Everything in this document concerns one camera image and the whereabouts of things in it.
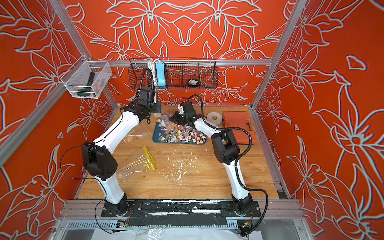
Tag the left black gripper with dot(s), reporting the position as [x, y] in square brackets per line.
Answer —
[158, 107]

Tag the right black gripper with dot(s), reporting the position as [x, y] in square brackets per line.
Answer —
[179, 118]

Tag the dark teal tray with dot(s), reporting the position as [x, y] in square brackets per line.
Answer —
[156, 138]

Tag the candy ziploc bag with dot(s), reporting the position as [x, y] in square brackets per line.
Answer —
[140, 132]
[164, 119]
[141, 161]

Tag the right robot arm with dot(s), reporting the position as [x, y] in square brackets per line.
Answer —
[226, 150]

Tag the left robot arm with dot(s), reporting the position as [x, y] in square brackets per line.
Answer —
[98, 156]

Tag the poured candy pile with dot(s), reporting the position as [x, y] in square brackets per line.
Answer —
[180, 133]

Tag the white tape roll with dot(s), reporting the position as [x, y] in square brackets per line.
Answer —
[215, 118]

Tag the light blue box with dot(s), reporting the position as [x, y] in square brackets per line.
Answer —
[161, 75]

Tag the orange tool case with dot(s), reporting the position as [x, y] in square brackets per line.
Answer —
[240, 120]

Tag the green black tool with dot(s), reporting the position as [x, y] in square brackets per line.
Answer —
[86, 91]

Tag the clear plastic bin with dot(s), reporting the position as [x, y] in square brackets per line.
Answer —
[77, 75]

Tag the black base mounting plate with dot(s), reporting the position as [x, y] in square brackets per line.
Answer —
[184, 213]

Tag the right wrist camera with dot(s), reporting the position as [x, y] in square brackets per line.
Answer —
[181, 109]

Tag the black wire basket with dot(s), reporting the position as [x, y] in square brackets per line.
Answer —
[143, 73]

